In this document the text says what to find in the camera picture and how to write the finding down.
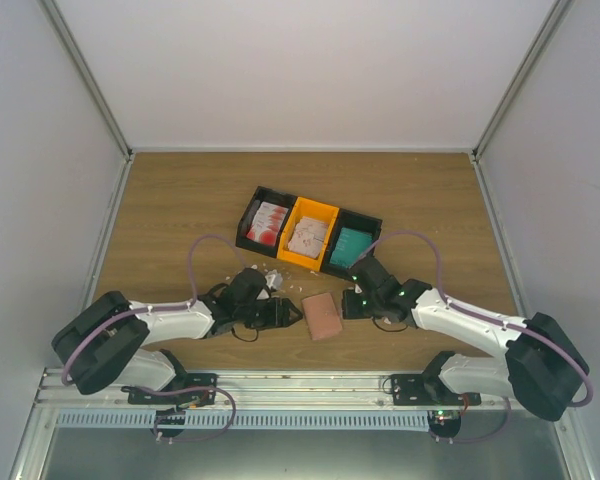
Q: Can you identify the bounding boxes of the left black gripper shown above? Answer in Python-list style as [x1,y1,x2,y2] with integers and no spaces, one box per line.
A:
[236,297,303,331]

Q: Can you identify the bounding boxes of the pink card holder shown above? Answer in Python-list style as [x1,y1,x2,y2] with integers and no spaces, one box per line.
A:
[301,292,343,341]

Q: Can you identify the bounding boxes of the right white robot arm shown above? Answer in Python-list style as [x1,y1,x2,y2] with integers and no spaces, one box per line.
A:
[349,256,590,422]

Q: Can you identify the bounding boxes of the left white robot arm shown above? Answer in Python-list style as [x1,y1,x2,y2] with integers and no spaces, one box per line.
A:
[51,268,303,404]

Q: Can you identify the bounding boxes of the teal cards stack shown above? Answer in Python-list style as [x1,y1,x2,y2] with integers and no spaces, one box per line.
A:
[329,227,373,269]

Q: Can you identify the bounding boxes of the black right card bin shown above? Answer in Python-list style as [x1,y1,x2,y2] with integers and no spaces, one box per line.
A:
[320,209,383,280]

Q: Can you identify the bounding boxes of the black card bin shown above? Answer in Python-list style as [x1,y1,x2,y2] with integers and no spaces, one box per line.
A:
[235,186,298,258]
[320,209,383,280]

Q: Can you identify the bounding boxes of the white cards in orange bin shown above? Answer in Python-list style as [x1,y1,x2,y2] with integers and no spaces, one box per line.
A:
[287,216,328,259]

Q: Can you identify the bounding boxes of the red white cards stack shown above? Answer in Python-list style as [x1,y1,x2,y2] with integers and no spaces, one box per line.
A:
[246,202,288,246]

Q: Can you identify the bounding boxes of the black left card bin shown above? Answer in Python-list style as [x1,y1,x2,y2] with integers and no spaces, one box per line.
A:
[235,186,298,258]

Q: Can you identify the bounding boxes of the orange middle card bin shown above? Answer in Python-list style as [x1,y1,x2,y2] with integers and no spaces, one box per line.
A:
[277,197,340,271]

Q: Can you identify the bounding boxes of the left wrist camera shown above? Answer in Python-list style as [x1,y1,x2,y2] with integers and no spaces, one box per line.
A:
[264,270,283,296]

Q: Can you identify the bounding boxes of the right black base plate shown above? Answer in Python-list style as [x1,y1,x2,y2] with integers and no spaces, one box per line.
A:
[384,372,482,441]

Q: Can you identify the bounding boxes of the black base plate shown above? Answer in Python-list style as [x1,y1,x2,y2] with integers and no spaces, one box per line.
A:
[384,372,482,441]
[127,372,221,441]

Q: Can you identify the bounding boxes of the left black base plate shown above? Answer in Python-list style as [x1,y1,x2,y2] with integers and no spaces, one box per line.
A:
[127,372,221,441]

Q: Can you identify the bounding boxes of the grey slotted cable duct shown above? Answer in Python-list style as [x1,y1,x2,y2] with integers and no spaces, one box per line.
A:
[56,409,429,432]

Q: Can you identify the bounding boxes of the aluminium front rail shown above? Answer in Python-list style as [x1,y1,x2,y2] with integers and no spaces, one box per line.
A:
[35,367,576,409]

